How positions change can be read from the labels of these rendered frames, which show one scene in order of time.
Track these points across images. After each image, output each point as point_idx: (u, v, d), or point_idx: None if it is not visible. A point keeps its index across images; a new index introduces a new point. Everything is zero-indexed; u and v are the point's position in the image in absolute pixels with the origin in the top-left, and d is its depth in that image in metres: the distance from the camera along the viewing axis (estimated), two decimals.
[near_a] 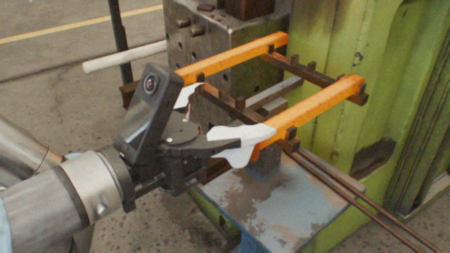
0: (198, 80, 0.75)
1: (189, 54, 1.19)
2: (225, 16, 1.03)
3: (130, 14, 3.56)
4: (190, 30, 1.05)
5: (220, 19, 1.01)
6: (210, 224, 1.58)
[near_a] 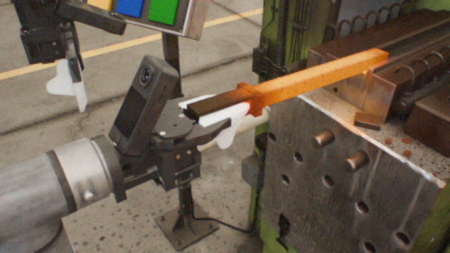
0: None
1: (317, 175, 0.78)
2: (410, 142, 0.61)
3: (153, 38, 3.15)
4: (349, 162, 0.63)
5: (409, 152, 0.59)
6: None
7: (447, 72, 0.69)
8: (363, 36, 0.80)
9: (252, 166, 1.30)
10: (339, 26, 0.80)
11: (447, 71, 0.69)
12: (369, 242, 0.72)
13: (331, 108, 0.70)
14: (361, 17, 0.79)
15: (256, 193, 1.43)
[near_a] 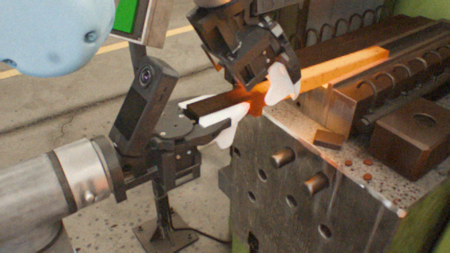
0: None
1: (280, 194, 0.73)
2: (372, 164, 0.56)
3: None
4: (306, 186, 0.58)
5: (369, 175, 0.54)
6: None
7: (417, 86, 0.64)
8: (331, 45, 0.75)
9: (228, 177, 1.25)
10: (305, 35, 0.75)
11: (417, 84, 0.64)
12: None
13: (291, 124, 0.65)
14: (329, 25, 0.74)
15: None
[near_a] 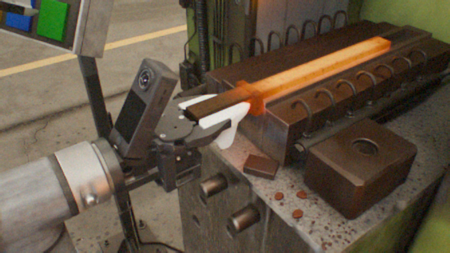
0: None
1: (219, 223, 0.65)
2: (307, 197, 0.49)
3: (126, 43, 3.02)
4: (232, 221, 0.50)
5: (300, 212, 0.46)
6: None
7: (367, 104, 0.56)
8: (278, 55, 0.67)
9: None
10: (249, 44, 0.67)
11: (366, 102, 0.56)
12: None
13: None
14: (276, 33, 0.67)
15: None
